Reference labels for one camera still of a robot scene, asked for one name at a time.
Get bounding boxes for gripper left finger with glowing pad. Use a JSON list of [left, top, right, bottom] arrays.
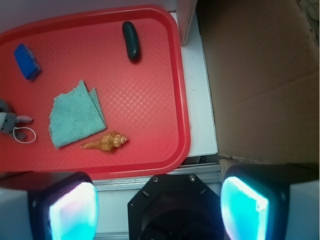
[[0, 171, 99, 240]]

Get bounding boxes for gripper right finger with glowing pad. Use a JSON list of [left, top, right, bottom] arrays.
[[220, 163, 320, 240]]

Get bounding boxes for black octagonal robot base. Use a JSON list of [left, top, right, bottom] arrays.
[[127, 174, 224, 240]]

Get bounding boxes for blue sponge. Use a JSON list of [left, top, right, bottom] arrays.
[[13, 43, 42, 81]]

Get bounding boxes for grey plush toy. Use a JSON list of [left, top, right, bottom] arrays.
[[0, 98, 37, 144]]

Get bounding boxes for orange conch shell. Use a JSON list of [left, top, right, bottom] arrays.
[[80, 131, 129, 152]]

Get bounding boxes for teal microfibre cloth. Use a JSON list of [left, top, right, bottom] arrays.
[[48, 80, 107, 149]]

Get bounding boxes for red plastic tray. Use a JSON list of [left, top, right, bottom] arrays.
[[0, 5, 191, 180]]

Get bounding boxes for brown cardboard box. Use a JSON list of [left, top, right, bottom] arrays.
[[194, 0, 320, 166]]

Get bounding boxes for dark green oblong stone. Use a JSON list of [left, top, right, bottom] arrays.
[[122, 21, 140, 61]]

